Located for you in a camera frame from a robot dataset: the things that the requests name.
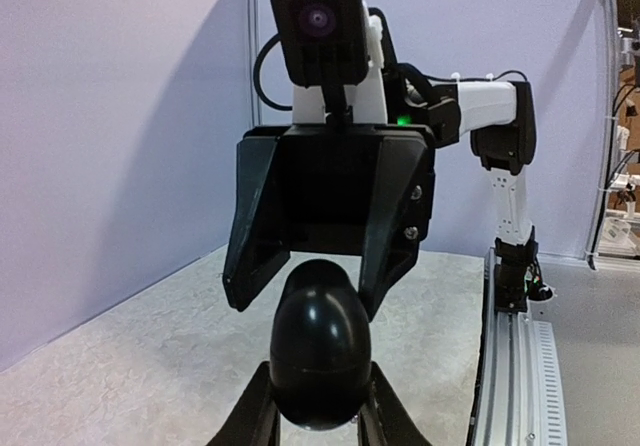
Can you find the small black case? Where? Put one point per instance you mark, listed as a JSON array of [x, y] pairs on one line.
[[320, 348]]

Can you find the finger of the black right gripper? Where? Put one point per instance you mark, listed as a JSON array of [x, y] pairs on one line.
[[257, 248], [398, 218]]

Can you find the aluminium left corner post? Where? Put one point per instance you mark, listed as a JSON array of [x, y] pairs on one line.
[[253, 49]]

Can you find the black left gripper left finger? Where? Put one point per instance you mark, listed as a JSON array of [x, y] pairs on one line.
[[255, 418]]

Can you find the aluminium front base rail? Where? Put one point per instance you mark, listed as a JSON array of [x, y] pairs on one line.
[[518, 391]]

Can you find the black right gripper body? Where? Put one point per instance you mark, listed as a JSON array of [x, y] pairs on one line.
[[325, 181]]

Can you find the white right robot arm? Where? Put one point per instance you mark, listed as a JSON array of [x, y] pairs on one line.
[[498, 117]]

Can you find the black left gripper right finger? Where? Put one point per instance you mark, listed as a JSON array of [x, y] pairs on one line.
[[382, 419]]

